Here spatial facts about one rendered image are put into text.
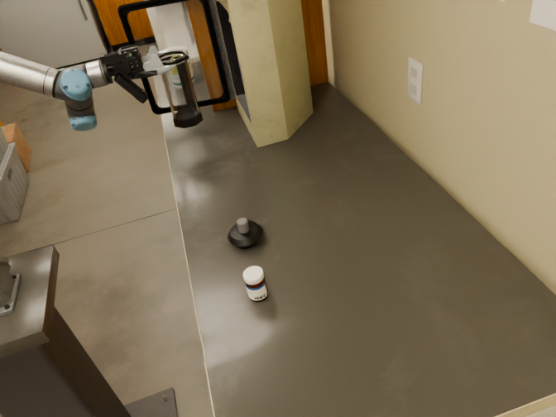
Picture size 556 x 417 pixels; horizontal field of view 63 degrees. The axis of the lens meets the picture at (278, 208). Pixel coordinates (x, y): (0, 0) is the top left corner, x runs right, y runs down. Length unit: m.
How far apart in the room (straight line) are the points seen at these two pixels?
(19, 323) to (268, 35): 1.00
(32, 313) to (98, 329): 1.26
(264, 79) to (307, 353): 0.86
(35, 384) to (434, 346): 1.01
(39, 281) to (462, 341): 1.01
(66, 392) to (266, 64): 1.10
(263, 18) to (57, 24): 5.16
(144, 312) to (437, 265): 1.69
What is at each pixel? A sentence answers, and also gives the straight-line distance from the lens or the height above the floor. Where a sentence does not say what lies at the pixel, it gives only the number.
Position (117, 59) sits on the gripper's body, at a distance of 1.50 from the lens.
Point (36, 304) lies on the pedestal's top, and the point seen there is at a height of 0.94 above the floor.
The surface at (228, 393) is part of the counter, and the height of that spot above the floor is 0.94.
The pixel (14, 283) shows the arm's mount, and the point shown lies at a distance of 1.33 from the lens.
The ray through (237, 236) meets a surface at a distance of 1.13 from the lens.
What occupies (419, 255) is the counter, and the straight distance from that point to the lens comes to 1.08.
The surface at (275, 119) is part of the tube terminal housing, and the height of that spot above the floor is 1.03.
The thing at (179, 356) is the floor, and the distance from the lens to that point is 2.19.
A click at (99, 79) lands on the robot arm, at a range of 1.50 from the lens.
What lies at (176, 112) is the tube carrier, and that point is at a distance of 1.54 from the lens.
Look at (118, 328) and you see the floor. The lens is 2.43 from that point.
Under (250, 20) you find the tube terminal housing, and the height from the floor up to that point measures 1.35.
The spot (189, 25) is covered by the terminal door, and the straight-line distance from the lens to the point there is 1.70.
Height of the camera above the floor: 1.70
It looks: 38 degrees down
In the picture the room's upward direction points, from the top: 11 degrees counter-clockwise
